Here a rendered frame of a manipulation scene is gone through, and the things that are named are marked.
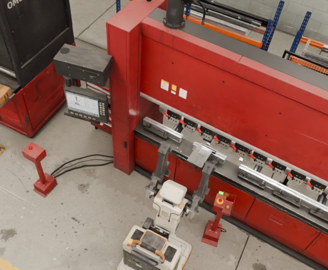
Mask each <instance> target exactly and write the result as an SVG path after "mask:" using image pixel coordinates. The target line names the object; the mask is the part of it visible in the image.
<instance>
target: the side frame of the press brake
mask: <svg viewBox="0 0 328 270"><path fill-rule="evenodd" d="M156 8H160V9H163V10H165V11H166V10H167V0H151V1H150V2H148V1H147V0H132V1H131V2H130V3H129V4H128V5H126V6H125V7H124V8H123V9H121V10H120V11H119V12H117V13H116V14H115V15H114V16H112V17H111V18H110V19H109V20H108V21H106V32H107V52H108V55H112V56H113V57H112V59H113V71H112V73H111V75H110V77H109V90H110V109H111V128H112V139H113V158H114V168H117V169H118V170H120V171H122V172H124V173H126V174H127V175H130V174H131V173H132V172H133V170H134V167H135V166H136V161H135V157H134V154H135V132H134V129H135V128H136V126H137V125H138V124H139V123H140V122H141V121H142V120H143V118H145V117H148V118H150V119H152V120H154V121H156V122H158V123H160V124H163V114H162V113H160V112H159V107H160V105H158V104H156V103H154V102H152V101H150V100H148V99H146V98H144V97H142V96H140V73H141V39H142V34H141V21H143V20H144V19H145V18H146V17H147V16H148V15H149V14H150V13H151V12H152V11H154V10H155V9H156Z"/></svg>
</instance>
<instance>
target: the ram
mask: <svg viewBox="0 0 328 270"><path fill-rule="evenodd" d="M161 80H164V81H166V82H168V83H169V85H168V91H167V90H165V89H163V88H161ZM172 84H173V85H175V86H176V91H175V90H173V89H172ZM180 88H181V89H184V90H186V91H187V98H186V99H184V98H182V97H180V96H179V91H180ZM171 91H174V92H176V94H174V93H171ZM140 92H141V93H144V94H146V95H148V96H150V97H152V98H154V99H156V100H158V101H160V102H162V103H164V104H166V105H168V106H171V107H173V108H175V109H177V110H179V111H181V112H183V113H185V114H187V115H189V116H191V117H193V118H195V119H198V120H200V121H202V122H204V123H206V124H208V125H210V126H212V127H214V128H216V129H218V130H220V131H222V132H225V133H227V134H229V135H231V136H233V137H235V138H237V139H239V140H241V141H243V142H245V143H247V144H249V145H252V146H254V147H256V148H258V149H260V150H262V151H265V152H267V153H269V154H271V155H273V156H275V157H277V158H279V159H281V160H283V161H285V162H287V163H289V164H292V165H294V166H296V167H298V168H300V169H302V170H304V171H306V172H308V173H310V174H312V175H314V176H316V177H319V178H321V179H323V180H325V181H327V182H328V114H325V113H323V112H321V111H319V110H316V109H314V108H312V107H309V106H306V105H305V104H302V103H300V102H297V101H295V100H293V99H290V98H288V97H286V96H284V95H281V94H279V93H277V92H274V91H272V90H270V89H267V88H265V87H263V86H261V85H258V84H255V83H254V82H251V81H249V80H246V79H244V78H242V77H239V76H237V75H235V74H232V73H230V72H228V71H225V70H223V69H221V68H219V67H216V66H214V65H212V64H209V63H207V62H204V61H202V60H200V59H197V58H195V57H193V56H190V55H188V54H186V53H184V52H181V51H179V50H177V49H174V48H172V47H170V46H167V45H165V44H163V43H161V42H158V41H156V40H154V39H151V38H149V37H146V36H144V35H142V39H141V73H140ZM140 96H142V97H144V98H146V99H148V100H150V101H152V102H154V103H156V104H158V105H160V106H162V107H164V108H166V109H168V110H170V111H172V112H175V113H177V114H179V115H181V116H183V117H185V118H187V119H189V120H191V121H193V122H195V123H197V124H199V125H201V126H203V127H205V128H208V129H210V130H212V131H214V132H216V133H218V134H220V135H222V136H224V137H226V138H228V139H230V140H232V141H234V142H236V143H239V144H241V145H243V146H245V147H247V148H249V149H251V150H253V151H255V152H257V153H259V154H261V155H263V156H265V157H267V158H269V159H272V160H274V161H276V162H278V163H280V164H282V165H284V166H286V167H289V168H291V169H293V170H295V171H297V172H298V173H300V174H303V175H305V176H307V177H309V178H311V179H313V180H315V181H317V182H320V183H322V184H324V185H326V186H328V184H326V183H324V182H322V181H320V180H317V179H315V178H313V177H311V176H309V175H307V174H305V173H303V172H301V171H299V170H297V169H295V168H293V167H291V166H288V165H286V164H284V163H282V162H280V161H278V160H276V159H274V158H272V157H270V156H268V155H266V154H264V153H262V152H259V151H257V150H255V149H253V148H251V147H249V146H247V145H245V144H243V143H241V142H239V141H237V140H235V139H233V138H230V137H228V136H226V135H224V134H222V133H220V132H218V131H216V130H214V129H212V128H210V127H208V126H206V125H204V124H201V123H199V122H197V121H195V120H193V119H191V118H189V117H187V116H184V115H182V114H180V113H179V112H176V111H174V110H172V109H170V108H168V107H166V106H164V105H162V104H160V103H158V102H155V101H153V100H151V99H149V98H147V97H145V96H143V95H141V94H140Z"/></svg>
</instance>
